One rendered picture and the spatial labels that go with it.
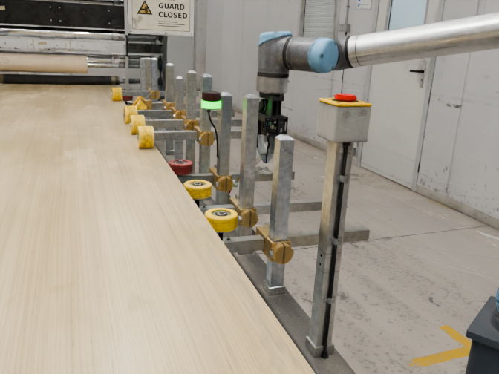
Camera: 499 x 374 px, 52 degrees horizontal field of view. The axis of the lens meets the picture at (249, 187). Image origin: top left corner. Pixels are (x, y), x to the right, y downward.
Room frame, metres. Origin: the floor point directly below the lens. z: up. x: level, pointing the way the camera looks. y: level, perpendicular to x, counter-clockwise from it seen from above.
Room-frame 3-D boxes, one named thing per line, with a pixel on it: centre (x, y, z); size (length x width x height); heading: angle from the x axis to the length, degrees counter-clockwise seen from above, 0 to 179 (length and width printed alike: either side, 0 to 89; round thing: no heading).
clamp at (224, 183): (1.66, 0.10, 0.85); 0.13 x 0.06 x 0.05; 20
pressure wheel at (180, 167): (1.63, 0.23, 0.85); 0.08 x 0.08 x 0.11
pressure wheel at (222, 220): (1.16, 0.06, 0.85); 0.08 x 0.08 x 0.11
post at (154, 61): (3.05, 0.60, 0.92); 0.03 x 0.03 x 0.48; 20
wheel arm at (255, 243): (1.22, -0.12, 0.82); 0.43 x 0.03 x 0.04; 110
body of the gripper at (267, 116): (1.47, -0.05, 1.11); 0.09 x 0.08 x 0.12; 20
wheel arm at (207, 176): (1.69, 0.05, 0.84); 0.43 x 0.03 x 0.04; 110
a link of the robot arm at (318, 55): (1.42, -0.15, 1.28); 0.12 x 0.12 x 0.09; 57
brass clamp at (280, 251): (1.19, -0.07, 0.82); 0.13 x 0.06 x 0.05; 20
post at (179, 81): (2.34, 0.34, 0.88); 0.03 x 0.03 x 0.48; 20
